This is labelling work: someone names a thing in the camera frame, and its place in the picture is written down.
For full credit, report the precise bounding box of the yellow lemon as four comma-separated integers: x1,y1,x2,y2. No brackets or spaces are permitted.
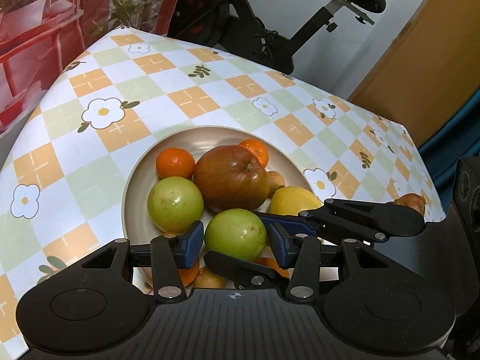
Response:
268,186,323,215

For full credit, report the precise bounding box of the orange tangerine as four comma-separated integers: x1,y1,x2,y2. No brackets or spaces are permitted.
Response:
155,147,195,179
178,258,200,287
238,139,269,168

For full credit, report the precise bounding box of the green jujube fruit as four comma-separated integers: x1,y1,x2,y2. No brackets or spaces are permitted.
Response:
204,209,267,262
146,176,204,234

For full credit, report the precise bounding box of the large red apple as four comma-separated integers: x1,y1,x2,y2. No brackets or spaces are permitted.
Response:
193,145,269,212

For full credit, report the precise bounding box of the beige round plate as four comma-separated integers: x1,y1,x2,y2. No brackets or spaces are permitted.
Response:
122,126,321,245

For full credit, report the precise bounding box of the brown round apple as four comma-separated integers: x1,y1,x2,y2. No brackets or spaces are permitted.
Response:
393,193,425,216

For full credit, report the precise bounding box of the checkered floral tablecloth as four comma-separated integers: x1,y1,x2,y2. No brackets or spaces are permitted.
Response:
1,27,444,359

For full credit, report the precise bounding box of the teal curtain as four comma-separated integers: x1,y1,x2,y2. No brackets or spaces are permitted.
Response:
419,89,480,209

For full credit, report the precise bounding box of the wooden door panel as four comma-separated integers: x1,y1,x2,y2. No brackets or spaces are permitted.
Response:
349,0,479,146

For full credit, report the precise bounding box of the black exercise bike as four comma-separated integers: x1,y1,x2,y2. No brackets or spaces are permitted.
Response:
168,0,386,74

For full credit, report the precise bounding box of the red printed backdrop cloth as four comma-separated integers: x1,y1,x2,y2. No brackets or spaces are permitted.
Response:
1,0,177,132

